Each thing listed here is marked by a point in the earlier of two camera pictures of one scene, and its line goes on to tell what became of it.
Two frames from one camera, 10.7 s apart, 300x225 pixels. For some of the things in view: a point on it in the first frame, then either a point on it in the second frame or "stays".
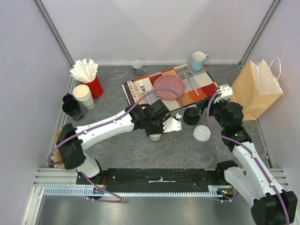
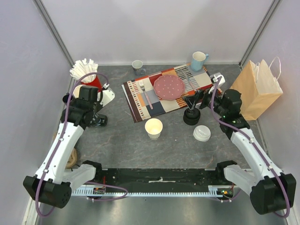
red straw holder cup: [95, 87] stays
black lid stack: [191, 116] stays
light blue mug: [198, 61] stays
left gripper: [148, 132] -> [99, 105]
